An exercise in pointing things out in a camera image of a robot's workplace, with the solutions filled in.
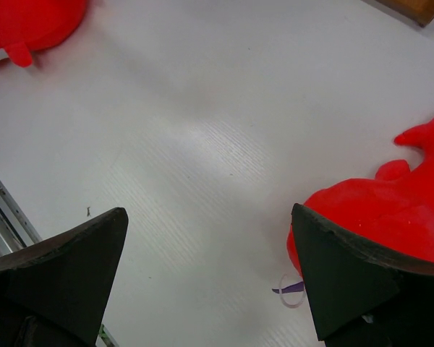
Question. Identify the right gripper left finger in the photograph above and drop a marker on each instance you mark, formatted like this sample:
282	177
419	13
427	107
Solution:
55	292

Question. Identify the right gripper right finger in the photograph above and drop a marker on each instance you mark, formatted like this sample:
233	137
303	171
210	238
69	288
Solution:
360	292

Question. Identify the red fish plush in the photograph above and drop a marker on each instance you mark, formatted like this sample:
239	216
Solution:
394	209
30	26

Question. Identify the brown wooden three-tier shelf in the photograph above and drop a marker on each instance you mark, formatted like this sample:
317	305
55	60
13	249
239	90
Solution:
421	12

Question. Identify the aluminium mounting rail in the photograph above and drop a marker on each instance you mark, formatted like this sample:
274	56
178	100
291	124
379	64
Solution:
16	231

